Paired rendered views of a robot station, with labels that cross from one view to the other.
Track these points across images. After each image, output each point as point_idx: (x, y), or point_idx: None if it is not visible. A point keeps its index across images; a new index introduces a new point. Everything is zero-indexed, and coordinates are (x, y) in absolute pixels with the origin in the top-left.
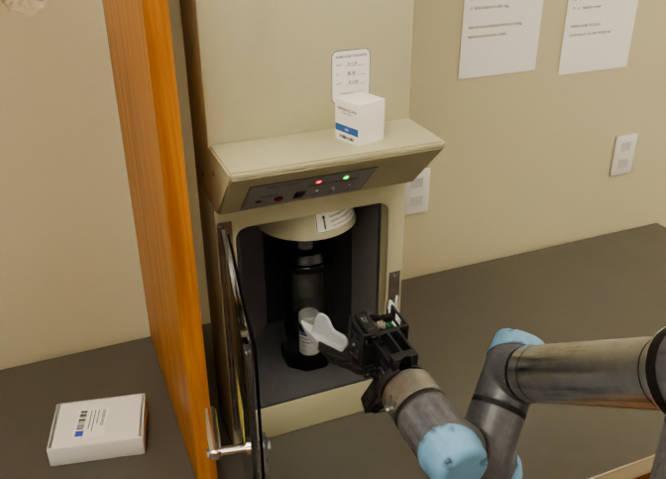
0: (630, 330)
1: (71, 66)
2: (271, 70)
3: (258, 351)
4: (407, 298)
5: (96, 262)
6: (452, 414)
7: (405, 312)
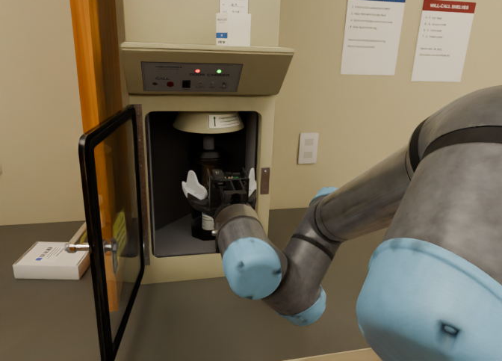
0: None
1: None
2: None
3: (176, 226)
4: (296, 217)
5: None
6: (258, 233)
7: (291, 224)
